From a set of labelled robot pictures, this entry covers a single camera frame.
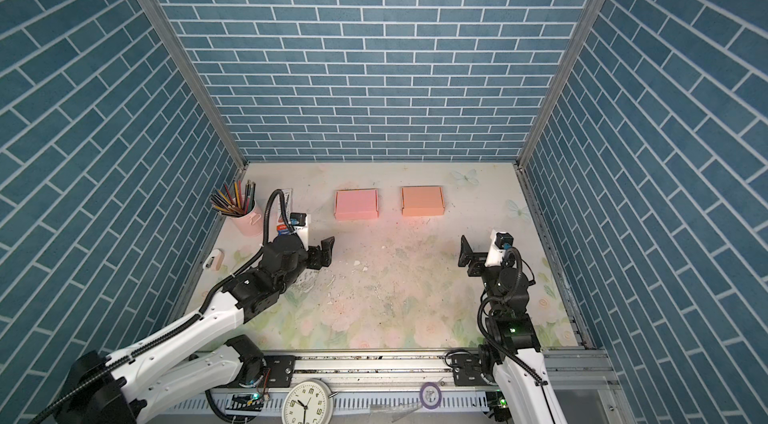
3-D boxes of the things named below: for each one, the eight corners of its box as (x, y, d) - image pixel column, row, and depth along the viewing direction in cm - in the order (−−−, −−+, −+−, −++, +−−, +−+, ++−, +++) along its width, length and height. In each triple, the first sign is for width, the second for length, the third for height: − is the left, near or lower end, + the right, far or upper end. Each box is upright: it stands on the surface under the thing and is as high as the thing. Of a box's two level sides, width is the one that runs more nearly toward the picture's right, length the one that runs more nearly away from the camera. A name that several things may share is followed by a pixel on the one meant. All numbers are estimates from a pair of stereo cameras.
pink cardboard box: (333, 219, 106) (331, 212, 102) (338, 195, 113) (336, 187, 110) (378, 219, 106) (377, 212, 102) (379, 195, 113) (379, 187, 110)
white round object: (205, 270, 93) (201, 266, 91) (214, 252, 97) (210, 248, 95) (220, 270, 93) (216, 266, 91) (227, 252, 97) (224, 248, 95)
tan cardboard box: (401, 216, 106) (401, 209, 103) (401, 193, 113) (401, 186, 110) (444, 217, 107) (445, 210, 103) (441, 193, 114) (442, 186, 110)
